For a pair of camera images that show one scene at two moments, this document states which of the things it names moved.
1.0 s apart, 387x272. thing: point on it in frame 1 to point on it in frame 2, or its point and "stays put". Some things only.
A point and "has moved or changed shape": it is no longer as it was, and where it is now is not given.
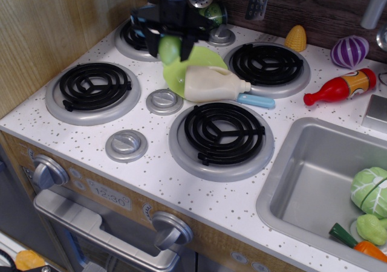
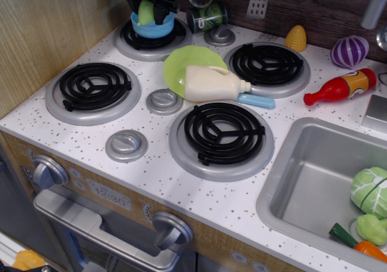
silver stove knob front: (126, 146) stays put
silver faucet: (372, 11) stays put
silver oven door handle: (80, 222) stays put
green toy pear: (169, 48) has moved or changed shape
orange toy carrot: (364, 247) stays put
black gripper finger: (152, 38) to (134, 2)
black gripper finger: (187, 43) to (161, 11)
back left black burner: (132, 43) stays put
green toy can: (216, 12) stays put
